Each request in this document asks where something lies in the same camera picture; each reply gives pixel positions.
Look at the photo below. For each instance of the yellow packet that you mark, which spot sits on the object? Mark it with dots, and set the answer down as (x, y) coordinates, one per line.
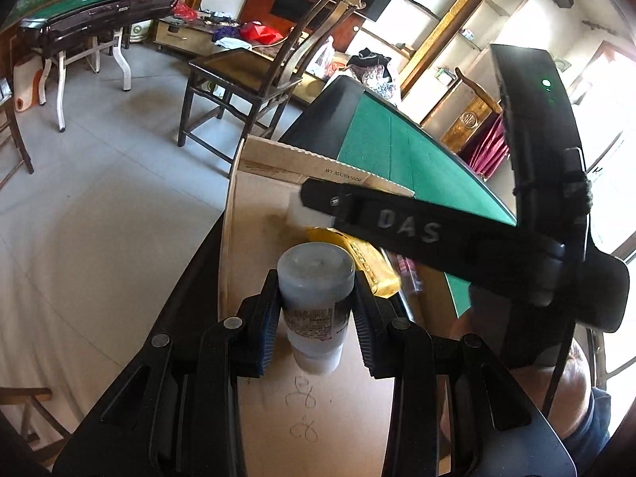
(370, 268)

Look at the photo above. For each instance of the white purple cloth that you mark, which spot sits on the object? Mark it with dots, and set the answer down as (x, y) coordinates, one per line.
(231, 39)

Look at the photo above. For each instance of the window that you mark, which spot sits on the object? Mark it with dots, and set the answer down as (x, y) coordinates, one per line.
(611, 109)

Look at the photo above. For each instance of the low wooden television cabinet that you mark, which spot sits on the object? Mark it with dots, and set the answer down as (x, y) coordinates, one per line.
(198, 39)

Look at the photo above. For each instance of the green folding mahjong table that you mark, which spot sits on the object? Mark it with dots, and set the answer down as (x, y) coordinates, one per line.
(99, 2)

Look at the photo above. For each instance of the white plastic bottle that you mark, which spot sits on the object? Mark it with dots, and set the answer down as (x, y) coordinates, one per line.
(315, 288)

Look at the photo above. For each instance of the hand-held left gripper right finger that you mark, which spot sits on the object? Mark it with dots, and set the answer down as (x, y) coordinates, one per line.
(362, 328)

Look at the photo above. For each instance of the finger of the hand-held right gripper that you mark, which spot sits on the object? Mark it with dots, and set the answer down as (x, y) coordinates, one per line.
(397, 223)

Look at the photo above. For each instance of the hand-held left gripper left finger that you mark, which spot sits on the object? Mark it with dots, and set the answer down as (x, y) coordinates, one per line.
(271, 325)

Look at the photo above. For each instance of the clear pink wrapped item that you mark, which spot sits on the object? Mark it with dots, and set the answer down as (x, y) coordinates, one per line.
(410, 273)

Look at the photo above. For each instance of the brown cardboard box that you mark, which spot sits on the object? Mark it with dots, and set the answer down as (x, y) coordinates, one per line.
(258, 238)

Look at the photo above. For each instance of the white plastic bag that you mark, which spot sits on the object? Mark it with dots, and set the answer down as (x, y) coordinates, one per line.
(320, 62)

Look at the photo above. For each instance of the dark wooden chair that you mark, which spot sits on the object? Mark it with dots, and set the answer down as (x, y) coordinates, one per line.
(25, 395)
(15, 134)
(226, 67)

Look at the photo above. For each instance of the floral cloth pile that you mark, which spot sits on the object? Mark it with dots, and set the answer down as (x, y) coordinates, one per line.
(380, 82)

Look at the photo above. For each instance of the person's right forearm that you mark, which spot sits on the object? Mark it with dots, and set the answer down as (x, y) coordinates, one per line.
(571, 397)

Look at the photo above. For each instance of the wooden chair with round carving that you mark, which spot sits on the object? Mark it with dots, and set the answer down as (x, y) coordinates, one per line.
(469, 119)

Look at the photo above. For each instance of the red plastic bag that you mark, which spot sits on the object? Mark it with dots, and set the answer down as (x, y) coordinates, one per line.
(261, 34)
(185, 11)

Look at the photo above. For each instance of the wooden wall shelf unit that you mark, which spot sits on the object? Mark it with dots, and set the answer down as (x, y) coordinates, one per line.
(497, 20)

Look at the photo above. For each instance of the white orange board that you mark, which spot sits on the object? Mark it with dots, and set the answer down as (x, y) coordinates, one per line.
(25, 84)

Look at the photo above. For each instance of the dark red cloth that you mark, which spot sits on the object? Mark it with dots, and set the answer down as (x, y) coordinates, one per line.
(492, 151)

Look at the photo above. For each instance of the white patterned bin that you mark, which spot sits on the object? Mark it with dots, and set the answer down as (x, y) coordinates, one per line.
(140, 32)

